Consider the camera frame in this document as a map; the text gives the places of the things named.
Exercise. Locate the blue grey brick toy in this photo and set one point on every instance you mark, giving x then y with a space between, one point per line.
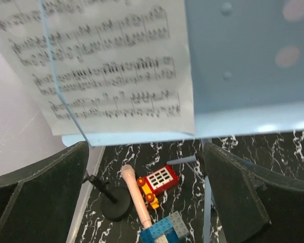
170 229

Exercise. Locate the blue music stand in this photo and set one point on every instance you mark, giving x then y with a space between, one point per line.
248 75

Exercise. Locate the black microphone stand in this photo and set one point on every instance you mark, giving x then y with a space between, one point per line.
116 202

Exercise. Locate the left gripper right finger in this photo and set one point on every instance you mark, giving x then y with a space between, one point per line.
254 204

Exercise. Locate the pink toy microphone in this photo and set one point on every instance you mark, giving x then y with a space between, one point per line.
128 175

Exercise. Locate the left sheet music page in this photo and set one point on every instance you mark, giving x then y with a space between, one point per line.
102 66

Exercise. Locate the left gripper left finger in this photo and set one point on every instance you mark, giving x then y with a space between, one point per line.
37 202

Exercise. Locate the left aluminium rail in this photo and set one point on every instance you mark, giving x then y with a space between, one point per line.
95 157

